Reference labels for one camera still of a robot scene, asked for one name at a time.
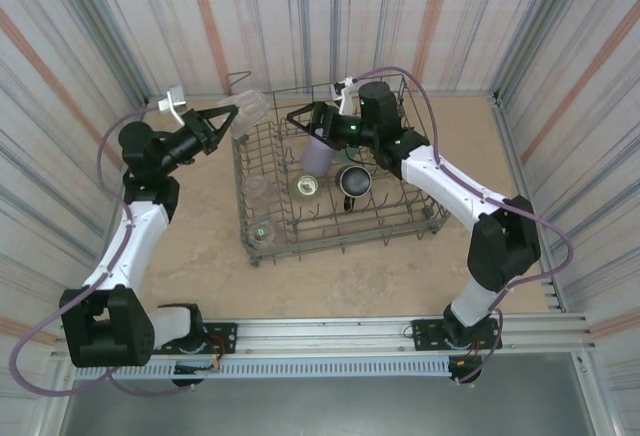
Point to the lilac tall cup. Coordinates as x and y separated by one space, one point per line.
316 158

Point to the teal textured plastic cup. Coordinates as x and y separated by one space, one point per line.
350 155

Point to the yellow translucent cup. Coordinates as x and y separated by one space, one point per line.
305 187

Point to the black mug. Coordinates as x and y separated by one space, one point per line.
354 182

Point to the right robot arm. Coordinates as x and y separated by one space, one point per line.
450 186

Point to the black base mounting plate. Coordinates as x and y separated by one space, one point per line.
222 338
427 333

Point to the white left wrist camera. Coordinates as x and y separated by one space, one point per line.
174 101

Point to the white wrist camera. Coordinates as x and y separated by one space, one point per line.
345 93
174 101

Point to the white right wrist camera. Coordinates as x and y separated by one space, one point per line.
345 93

